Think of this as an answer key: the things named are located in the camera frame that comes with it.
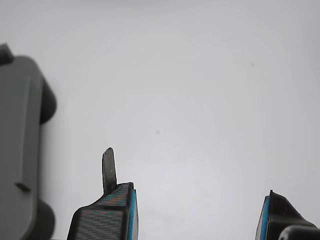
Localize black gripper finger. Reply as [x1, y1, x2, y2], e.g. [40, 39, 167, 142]
[254, 189, 320, 240]
[66, 147, 139, 240]

